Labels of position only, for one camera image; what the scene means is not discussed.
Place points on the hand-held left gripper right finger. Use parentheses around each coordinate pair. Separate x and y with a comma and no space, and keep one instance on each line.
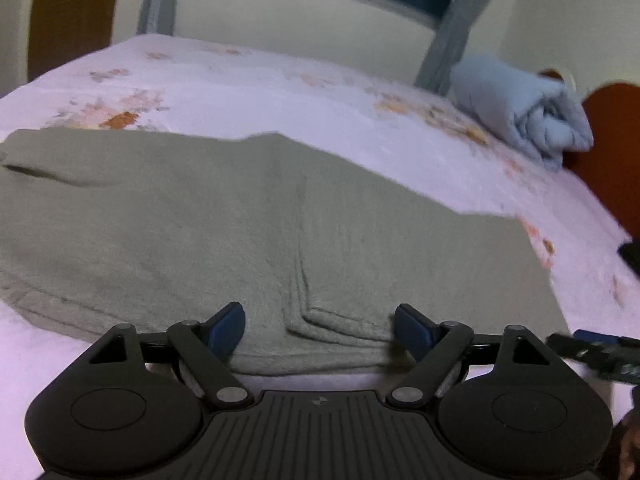
(414,330)

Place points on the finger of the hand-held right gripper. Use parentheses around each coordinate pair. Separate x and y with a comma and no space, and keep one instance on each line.
(595,352)

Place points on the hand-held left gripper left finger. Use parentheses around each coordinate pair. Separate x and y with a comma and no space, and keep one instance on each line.
(225,330)

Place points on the grey pants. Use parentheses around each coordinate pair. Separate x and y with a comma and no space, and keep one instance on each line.
(200,230)

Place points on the small black object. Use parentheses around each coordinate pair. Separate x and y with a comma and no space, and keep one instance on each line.
(631,257)

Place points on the red-brown wooden headboard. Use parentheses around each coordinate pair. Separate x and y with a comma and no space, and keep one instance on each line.
(612,150)

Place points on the bed with pink floral sheet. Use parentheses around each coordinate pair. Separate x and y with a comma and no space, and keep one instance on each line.
(250,90)

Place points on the rolled light blue quilt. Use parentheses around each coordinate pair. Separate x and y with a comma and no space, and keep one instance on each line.
(520,105)

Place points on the brown wooden door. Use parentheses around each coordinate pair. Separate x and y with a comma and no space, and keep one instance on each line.
(75,10)

